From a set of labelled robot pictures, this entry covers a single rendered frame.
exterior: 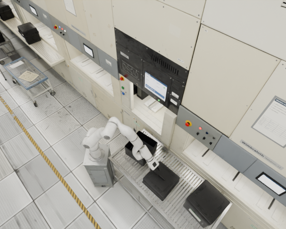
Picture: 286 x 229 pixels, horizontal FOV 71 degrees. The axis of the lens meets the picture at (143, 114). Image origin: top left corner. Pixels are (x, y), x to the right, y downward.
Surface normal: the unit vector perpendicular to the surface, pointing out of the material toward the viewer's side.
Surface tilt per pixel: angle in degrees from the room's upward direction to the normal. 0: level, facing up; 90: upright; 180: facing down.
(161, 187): 0
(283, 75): 90
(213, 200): 0
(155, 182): 0
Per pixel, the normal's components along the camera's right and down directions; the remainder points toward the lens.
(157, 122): 0.02, -0.62
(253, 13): -0.71, 0.55
